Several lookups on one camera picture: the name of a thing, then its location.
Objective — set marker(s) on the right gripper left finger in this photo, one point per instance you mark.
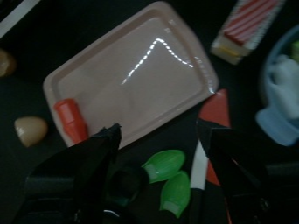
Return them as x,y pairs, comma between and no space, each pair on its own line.
70,175

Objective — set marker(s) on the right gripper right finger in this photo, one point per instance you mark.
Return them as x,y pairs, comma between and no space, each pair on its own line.
238,169

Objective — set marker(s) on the blue toy bowl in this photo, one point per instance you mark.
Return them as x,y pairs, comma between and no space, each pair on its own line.
273,125

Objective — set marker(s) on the green toy pea pod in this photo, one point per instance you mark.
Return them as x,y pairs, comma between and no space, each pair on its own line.
176,194
166,164

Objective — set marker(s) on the beige toy egg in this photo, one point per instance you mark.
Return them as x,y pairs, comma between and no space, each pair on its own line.
30,130
6,62

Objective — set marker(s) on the red toy sausage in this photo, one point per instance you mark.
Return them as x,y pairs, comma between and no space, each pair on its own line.
73,119

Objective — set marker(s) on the pink plastic tray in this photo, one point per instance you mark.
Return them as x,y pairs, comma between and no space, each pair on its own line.
148,73

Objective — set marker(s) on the green toy vegetable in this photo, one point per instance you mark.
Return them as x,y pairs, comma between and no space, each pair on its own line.
296,49

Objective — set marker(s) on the red white striped fries box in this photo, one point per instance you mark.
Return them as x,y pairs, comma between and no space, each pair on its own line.
245,29

